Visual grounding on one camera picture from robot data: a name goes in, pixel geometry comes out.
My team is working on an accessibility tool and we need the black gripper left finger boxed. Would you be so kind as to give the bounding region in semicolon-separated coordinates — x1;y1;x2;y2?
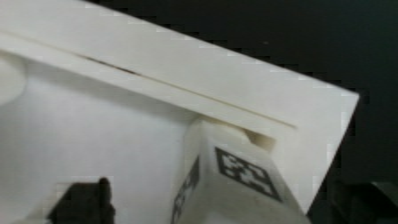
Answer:
46;177;116;224

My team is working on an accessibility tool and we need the white square table top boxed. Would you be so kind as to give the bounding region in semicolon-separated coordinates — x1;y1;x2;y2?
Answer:
0;0;359;224

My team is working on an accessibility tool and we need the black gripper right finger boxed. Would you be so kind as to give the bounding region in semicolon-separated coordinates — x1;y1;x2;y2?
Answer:
332;182;398;224

